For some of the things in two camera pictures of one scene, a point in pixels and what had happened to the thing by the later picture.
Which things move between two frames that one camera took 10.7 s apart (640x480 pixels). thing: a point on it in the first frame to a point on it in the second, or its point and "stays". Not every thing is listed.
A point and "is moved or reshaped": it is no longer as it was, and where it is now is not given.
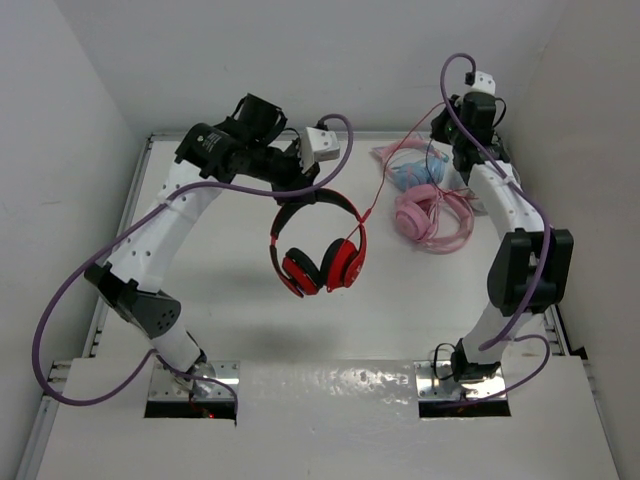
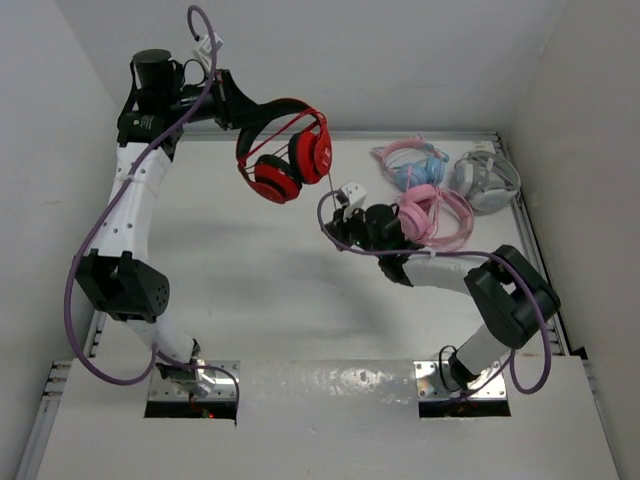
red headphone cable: x=380 y=190 to x=245 y=156
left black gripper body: x=285 y=169 to x=223 y=109
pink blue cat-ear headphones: x=412 y=162 stays
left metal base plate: x=164 y=388 stays
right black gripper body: x=445 y=129 to x=354 y=229
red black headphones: x=343 y=263 is moved or reshaped
